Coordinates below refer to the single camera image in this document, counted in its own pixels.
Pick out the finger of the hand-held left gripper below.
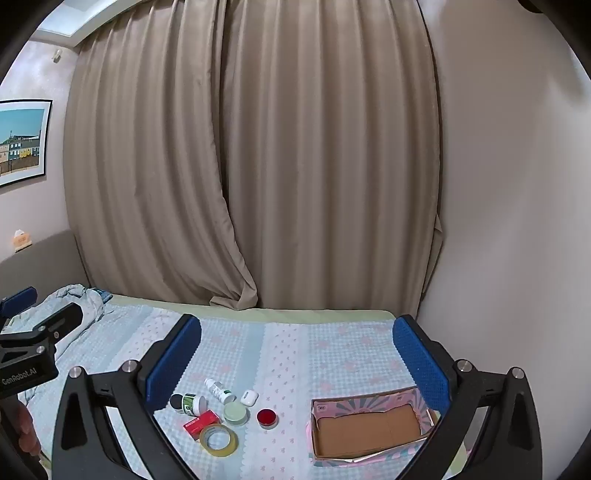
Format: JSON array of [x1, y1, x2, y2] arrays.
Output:
[[0, 301, 85, 346], [0, 286, 38, 319]]

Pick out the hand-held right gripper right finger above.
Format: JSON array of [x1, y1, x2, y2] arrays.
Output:
[[392, 315, 543, 480]]

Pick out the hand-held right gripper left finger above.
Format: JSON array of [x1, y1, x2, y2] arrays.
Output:
[[51, 314, 204, 480]]

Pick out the white jar with green label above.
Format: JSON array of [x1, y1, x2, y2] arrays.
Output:
[[183, 393, 209, 416]]

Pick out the white plastic bottle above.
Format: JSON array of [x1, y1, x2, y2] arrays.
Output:
[[204, 377, 236, 404]]

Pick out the red small box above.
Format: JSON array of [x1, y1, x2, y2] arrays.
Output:
[[184, 409, 221, 435]]

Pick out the pale green round jar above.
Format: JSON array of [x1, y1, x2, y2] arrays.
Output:
[[223, 401, 250, 424]]

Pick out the patterned cardboard box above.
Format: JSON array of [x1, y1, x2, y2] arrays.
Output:
[[307, 387, 438, 468]]

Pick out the yellow tape roll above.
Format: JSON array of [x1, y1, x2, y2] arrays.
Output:
[[199, 425, 239, 457]]

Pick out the person's left hand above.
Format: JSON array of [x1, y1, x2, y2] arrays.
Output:
[[8, 401, 43, 455]]

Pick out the blue checkered bed sheet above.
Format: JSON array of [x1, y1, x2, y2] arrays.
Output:
[[18, 302, 446, 480]]

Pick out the beige curtain panel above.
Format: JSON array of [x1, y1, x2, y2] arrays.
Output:
[[221, 0, 445, 319], [64, 0, 258, 310]]

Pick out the wall poster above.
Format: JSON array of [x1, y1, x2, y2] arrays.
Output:
[[0, 99, 53, 186]]

